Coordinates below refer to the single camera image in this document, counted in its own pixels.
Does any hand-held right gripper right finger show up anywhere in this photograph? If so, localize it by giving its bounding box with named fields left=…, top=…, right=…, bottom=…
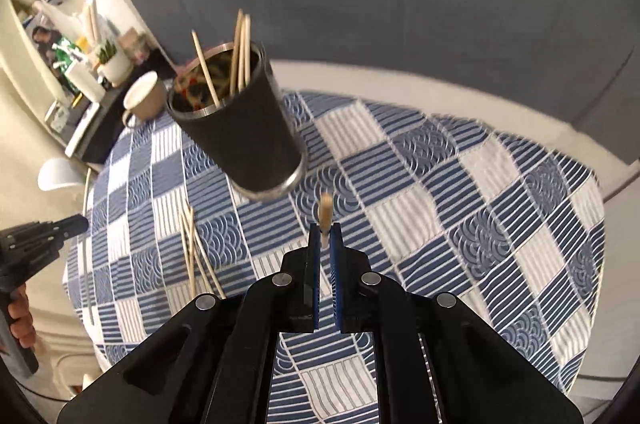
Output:
left=330, top=224, right=583, bottom=424

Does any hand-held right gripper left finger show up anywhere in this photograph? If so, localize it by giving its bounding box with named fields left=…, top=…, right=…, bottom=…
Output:
left=57, top=224, right=321, bottom=424

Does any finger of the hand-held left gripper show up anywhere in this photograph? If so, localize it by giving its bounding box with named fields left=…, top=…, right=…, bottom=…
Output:
left=0, top=214, right=90, bottom=257

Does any single wooden chopstick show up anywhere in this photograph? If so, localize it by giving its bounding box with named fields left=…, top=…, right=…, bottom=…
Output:
left=319, top=193, right=334, bottom=250
left=192, top=30, right=221, bottom=108
left=241, top=14, right=252, bottom=89
left=230, top=9, right=245, bottom=95

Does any pile of wooden chopsticks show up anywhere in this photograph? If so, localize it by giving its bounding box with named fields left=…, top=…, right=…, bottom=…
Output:
left=179, top=204, right=227, bottom=301

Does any black cylindrical utensil holder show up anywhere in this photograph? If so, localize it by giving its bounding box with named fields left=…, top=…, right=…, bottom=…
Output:
left=166, top=43, right=307, bottom=200

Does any person's left hand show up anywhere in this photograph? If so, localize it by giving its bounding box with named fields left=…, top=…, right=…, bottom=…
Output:
left=7, top=284, right=35, bottom=350

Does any black side table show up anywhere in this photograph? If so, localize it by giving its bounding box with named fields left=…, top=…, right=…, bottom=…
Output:
left=64, top=87, right=128, bottom=166

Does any blue patterned tablecloth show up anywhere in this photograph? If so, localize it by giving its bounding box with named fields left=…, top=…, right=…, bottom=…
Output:
left=62, top=90, right=606, bottom=424

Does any white paper towel roll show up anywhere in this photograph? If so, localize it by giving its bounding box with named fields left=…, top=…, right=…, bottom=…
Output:
left=65, top=60, right=107, bottom=104

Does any beige ceramic mug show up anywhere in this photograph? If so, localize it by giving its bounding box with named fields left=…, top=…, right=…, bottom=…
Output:
left=121, top=72, right=168, bottom=128

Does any white potted plant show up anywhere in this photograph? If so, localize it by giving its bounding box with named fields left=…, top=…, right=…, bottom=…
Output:
left=96, top=40, right=134, bottom=88

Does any green bottle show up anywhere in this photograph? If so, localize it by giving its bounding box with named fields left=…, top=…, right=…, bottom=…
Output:
left=51, top=35, right=85, bottom=70

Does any grey backdrop cloth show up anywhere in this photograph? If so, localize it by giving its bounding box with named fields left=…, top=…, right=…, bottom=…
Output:
left=82, top=0, right=640, bottom=140

